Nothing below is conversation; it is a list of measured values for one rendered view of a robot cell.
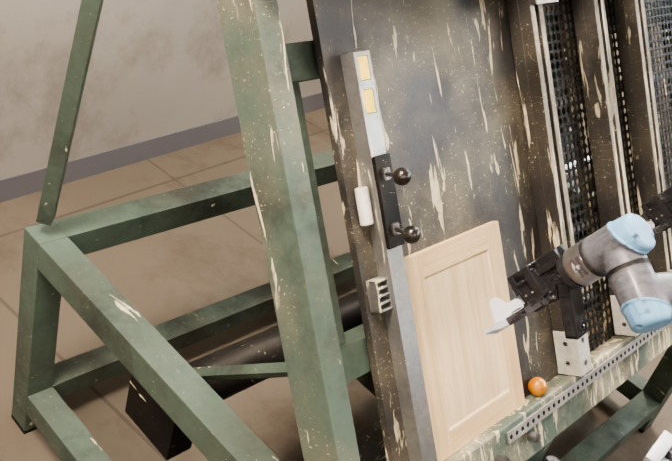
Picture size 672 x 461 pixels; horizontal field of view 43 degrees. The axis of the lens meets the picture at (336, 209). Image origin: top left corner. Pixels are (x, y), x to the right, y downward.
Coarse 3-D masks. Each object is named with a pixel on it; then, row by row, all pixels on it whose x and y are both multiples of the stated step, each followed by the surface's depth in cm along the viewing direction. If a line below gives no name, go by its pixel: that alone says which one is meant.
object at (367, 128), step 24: (360, 96) 176; (360, 120) 178; (360, 144) 179; (384, 144) 181; (360, 168) 181; (384, 240) 181; (384, 264) 182; (408, 288) 186; (384, 312) 186; (408, 312) 185; (408, 336) 185; (408, 360) 185; (408, 384) 185; (408, 408) 187; (408, 432) 189; (432, 432) 190; (432, 456) 190
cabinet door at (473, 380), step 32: (416, 256) 191; (448, 256) 199; (480, 256) 208; (416, 288) 191; (448, 288) 199; (480, 288) 208; (416, 320) 191; (448, 320) 199; (480, 320) 208; (448, 352) 199; (480, 352) 208; (512, 352) 217; (448, 384) 199; (480, 384) 207; (512, 384) 216; (448, 416) 198; (480, 416) 207; (448, 448) 198
